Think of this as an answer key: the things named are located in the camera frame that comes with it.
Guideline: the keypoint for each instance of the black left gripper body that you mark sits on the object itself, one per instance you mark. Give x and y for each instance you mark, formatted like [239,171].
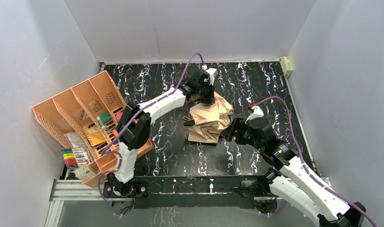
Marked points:
[206,97]

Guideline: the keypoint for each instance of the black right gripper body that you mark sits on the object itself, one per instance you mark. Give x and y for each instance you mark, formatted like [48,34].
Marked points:
[235,131]

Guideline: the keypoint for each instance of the beige and black folding umbrella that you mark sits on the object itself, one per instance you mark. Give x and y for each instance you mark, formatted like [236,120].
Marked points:
[208,121]

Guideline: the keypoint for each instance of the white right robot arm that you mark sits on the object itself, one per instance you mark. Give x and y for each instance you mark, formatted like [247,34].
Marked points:
[292,179]

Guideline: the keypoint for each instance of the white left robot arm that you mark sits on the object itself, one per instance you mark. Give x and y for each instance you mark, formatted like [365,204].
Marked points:
[135,123]

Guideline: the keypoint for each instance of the white green box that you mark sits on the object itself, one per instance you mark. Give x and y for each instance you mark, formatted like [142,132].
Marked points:
[286,66]

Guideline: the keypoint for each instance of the pink eraser block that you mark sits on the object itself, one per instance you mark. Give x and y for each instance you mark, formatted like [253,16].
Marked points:
[118,115]

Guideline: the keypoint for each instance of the green eraser block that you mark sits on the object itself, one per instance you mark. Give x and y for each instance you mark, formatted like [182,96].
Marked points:
[105,118]

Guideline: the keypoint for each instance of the glue stick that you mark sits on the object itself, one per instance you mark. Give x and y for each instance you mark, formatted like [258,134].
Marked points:
[100,122]

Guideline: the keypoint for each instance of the orange plastic desk organizer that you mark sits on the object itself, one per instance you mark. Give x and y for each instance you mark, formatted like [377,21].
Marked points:
[67,114]

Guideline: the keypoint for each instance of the yellow spiral notebook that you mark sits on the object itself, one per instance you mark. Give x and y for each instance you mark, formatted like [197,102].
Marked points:
[94,136]

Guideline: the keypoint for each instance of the small white red box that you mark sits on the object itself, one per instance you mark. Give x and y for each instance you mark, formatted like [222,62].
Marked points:
[85,173]

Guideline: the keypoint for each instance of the coloured marker set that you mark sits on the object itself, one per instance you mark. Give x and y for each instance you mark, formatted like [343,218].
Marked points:
[75,157]

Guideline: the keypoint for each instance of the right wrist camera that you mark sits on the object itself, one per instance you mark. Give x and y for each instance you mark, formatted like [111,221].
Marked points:
[255,112]

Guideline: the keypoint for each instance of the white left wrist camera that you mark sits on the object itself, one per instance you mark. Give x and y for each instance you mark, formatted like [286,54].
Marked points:
[212,74]

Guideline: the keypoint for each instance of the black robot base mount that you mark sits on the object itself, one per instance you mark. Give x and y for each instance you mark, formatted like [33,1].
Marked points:
[240,191]

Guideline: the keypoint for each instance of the aluminium frame rail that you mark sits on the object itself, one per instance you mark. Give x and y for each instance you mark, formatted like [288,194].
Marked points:
[75,190]

